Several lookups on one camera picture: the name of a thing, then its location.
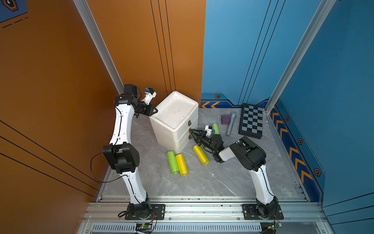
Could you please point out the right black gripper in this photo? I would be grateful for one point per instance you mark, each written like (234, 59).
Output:
(201, 136)

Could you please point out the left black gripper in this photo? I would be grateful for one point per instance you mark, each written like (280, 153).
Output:
(151, 108)

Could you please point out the white drawer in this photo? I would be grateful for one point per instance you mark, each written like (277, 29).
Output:
(183, 134)
(174, 121)

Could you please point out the green roll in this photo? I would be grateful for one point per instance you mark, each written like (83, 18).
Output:
(172, 162)
(215, 129)

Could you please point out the yellow roll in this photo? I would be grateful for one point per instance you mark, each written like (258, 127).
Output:
(201, 155)
(182, 165)

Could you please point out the white three-drawer cabinet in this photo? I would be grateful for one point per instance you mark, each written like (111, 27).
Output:
(173, 103)

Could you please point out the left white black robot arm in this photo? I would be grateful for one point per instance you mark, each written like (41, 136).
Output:
(121, 154)

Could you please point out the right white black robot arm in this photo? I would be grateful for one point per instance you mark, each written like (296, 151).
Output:
(251, 156)

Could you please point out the purple embossed cube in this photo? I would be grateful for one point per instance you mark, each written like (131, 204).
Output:
(225, 119)

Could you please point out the silver toy microphone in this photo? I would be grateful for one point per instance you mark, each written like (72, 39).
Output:
(231, 124)

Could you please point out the black silver chessboard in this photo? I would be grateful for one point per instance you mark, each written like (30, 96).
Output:
(251, 121)

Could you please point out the left green circuit board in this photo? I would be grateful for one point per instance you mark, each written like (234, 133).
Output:
(143, 228)

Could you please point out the green circuit board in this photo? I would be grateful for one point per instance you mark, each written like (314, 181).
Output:
(275, 226)
(143, 228)

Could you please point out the right green circuit board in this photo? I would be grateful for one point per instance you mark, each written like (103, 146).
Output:
(275, 226)

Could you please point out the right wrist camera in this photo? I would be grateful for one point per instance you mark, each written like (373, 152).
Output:
(209, 131)

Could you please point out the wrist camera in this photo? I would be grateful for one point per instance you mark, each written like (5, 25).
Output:
(209, 131)
(149, 95)

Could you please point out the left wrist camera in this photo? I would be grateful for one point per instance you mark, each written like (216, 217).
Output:
(149, 95)

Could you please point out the aluminium mounting rail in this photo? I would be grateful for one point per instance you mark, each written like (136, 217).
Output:
(197, 214)

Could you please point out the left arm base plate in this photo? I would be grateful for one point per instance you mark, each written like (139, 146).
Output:
(138, 212)

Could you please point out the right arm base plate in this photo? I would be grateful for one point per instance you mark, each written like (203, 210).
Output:
(256, 212)

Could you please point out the left aluminium corner post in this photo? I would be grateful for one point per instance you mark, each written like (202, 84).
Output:
(93, 29)

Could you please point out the aluminium corner post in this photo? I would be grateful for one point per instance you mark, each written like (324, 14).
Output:
(93, 29)
(313, 28)

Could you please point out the right aluminium corner post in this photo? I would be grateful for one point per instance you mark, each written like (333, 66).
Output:
(313, 28)

